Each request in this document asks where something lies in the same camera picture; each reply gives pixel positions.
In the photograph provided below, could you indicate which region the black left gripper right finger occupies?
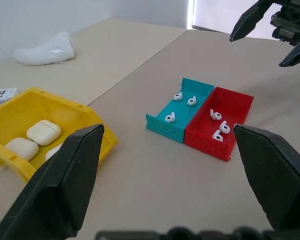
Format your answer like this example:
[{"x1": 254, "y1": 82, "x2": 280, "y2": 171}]
[{"x1": 232, "y1": 123, "x2": 300, "y2": 231}]

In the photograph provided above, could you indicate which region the white crumpled plastic bag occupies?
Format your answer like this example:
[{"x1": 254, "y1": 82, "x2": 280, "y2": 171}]
[{"x1": 13, "y1": 31, "x2": 75, "y2": 67}]

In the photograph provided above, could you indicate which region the teal brick-pattern tray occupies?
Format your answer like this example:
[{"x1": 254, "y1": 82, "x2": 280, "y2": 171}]
[{"x1": 145, "y1": 77, "x2": 215, "y2": 145}]

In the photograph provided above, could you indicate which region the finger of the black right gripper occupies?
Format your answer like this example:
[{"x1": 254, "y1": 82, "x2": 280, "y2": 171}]
[
  {"x1": 279, "y1": 32, "x2": 300, "y2": 68},
  {"x1": 229, "y1": 0, "x2": 275, "y2": 42}
]

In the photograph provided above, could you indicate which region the yellow plastic bin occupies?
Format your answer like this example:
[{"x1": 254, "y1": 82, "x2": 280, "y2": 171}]
[{"x1": 0, "y1": 86, "x2": 120, "y2": 185}]

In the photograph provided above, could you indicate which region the white printed card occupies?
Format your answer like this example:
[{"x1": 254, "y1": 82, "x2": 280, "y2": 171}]
[{"x1": 0, "y1": 87, "x2": 20, "y2": 105}]

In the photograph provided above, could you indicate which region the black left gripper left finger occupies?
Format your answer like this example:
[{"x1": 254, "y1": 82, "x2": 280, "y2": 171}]
[{"x1": 0, "y1": 123, "x2": 105, "y2": 240}]

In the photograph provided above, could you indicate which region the red brick-pattern tray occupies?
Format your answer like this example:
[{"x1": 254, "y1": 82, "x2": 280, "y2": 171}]
[{"x1": 183, "y1": 86, "x2": 255, "y2": 162}]

